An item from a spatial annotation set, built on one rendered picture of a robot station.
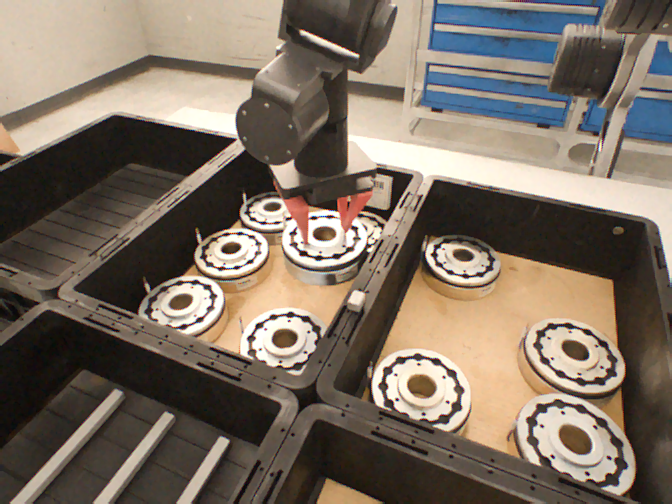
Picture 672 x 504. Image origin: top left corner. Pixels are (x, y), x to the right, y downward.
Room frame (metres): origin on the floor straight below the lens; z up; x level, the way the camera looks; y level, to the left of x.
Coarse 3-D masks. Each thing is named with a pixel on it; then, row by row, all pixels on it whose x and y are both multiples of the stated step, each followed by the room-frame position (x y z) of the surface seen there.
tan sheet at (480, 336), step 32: (512, 256) 0.50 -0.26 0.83; (416, 288) 0.43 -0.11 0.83; (512, 288) 0.43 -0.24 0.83; (544, 288) 0.43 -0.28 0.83; (576, 288) 0.43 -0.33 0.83; (608, 288) 0.43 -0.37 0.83; (416, 320) 0.38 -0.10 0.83; (448, 320) 0.38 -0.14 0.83; (480, 320) 0.38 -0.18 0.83; (512, 320) 0.37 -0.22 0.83; (576, 320) 0.38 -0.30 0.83; (608, 320) 0.37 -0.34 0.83; (384, 352) 0.33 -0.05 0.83; (448, 352) 0.33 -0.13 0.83; (480, 352) 0.33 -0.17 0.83; (512, 352) 0.33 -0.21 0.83; (480, 384) 0.28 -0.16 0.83; (512, 384) 0.28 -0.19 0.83; (480, 416) 0.24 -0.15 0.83; (512, 416) 0.24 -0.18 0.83; (608, 416) 0.24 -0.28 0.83
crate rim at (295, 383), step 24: (216, 168) 0.58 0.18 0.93; (384, 168) 0.58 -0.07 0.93; (192, 192) 0.52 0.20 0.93; (408, 192) 0.52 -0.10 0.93; (120, 240) 0.41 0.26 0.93; (384, 240) 0.41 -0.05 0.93; (96, 264) 0.37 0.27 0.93; (72, 288) 0.33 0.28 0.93; (360, 288) 0.33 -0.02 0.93; (96, 312) 0.30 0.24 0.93; (120, 312) 0.30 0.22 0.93; (336, 312) 0.30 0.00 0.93; (168, 336) 0.27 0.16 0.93; (192, 336) 0.27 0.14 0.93; (336, 336) 0.27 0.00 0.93; (216, 360) 0.24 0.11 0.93; (240, 360) 0.24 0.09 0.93; (312, 360) 0.24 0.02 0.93; (288, 384) 0.22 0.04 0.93; (312, 384) 0.22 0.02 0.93
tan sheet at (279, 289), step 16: (240, 224) 0.58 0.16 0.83; (272, 256) 0.50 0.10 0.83; (192, 272) 0.46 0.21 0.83; (272, 272) 0.46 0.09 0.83; (288, 272) 0.46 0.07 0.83; (256, 288) 0.43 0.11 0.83; (272, 288) 0.43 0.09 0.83; (288, 288) 0.43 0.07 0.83; (304, 288) 0.43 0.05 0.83; (320, 288) 0.43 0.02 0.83; (336, 288) 0.43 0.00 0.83; (240, 304) 0.40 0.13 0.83; (256, 304) 0.40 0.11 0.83; (272, 304) 0.40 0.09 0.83; (288, 304) 0.40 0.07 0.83; (304, 304) 0.40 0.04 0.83; (320, 304) 0.40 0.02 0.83; (336, 304) 0.40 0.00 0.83; (224, 336) 0.35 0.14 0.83; (240, 336) 0.35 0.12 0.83
